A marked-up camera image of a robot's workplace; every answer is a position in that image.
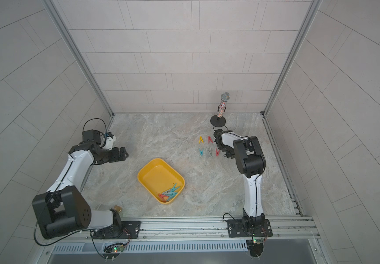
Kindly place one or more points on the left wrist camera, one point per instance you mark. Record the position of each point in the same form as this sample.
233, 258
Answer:
92, 135

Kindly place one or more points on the brass round knob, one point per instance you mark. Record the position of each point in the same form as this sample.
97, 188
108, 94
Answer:
117, 208

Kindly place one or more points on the aluminium front rail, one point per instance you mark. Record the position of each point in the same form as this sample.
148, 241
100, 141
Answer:
151, 229

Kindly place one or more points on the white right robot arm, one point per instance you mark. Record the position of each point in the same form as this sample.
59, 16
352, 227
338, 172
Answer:
251, 163

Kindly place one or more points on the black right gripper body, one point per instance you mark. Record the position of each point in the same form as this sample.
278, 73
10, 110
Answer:
224, 149

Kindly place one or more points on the yellow plastic storage box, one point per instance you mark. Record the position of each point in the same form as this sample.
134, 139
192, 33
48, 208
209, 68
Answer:
162, 181

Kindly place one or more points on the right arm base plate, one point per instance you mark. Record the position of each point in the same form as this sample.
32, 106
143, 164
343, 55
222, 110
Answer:
250, 228

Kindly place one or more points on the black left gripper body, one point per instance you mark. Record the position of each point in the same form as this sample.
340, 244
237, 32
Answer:
112, 155

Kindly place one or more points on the glittery stand with black base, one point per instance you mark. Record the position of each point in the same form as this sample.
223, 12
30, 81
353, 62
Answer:
219, 120

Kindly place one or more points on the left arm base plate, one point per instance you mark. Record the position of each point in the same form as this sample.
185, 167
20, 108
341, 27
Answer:
128, 230

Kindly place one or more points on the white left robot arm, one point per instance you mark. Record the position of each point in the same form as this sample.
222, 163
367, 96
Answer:
62, 209

